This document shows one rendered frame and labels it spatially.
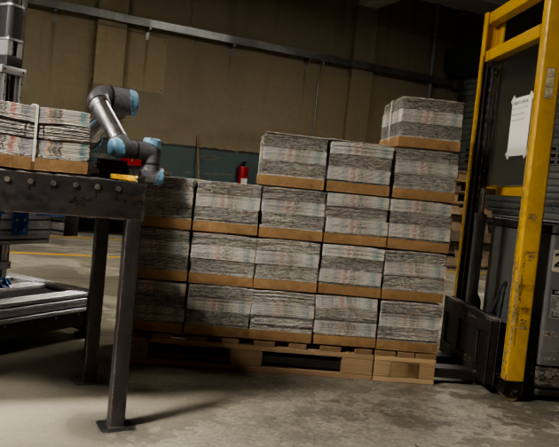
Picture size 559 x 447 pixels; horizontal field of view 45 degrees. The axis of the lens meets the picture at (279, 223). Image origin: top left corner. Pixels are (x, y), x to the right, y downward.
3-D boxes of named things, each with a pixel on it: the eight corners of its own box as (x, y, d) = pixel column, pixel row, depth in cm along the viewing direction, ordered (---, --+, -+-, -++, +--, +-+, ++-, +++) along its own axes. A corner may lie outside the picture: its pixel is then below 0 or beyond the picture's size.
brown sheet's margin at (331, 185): (315, 189, 335) (316, 180, 335) (372, 195, 338) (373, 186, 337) (326, 190, 298) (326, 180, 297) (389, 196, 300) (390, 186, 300)
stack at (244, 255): (124, 341, 333) (139, 173, 328) (356, 358, 343) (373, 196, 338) (112, 361, 294) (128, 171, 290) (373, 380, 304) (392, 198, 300)
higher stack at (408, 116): (354, 358, 342) (381, 105, 336) (412, 363, 345) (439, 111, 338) (371, 380, 304) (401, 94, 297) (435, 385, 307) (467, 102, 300)
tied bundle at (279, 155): (255, 184, 333) (259, 138, 332) (313, 191, 335) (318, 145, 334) (258, 184, 295) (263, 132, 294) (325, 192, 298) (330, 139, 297)
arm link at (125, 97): (64, 129, 334) (111, 80, 294) (92, 133, 343) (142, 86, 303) (66, 152, 331) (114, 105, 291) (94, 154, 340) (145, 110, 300)
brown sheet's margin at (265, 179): (255, 184, 333) (256, 175, 332) (312, 189, 335) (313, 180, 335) (259, 184, 295) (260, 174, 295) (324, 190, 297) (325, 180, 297)
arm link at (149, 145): (141, 136, 270) (138, 163, 270) (165, 139, 277) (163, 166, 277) (132, 136, 276) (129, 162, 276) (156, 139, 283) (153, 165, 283)
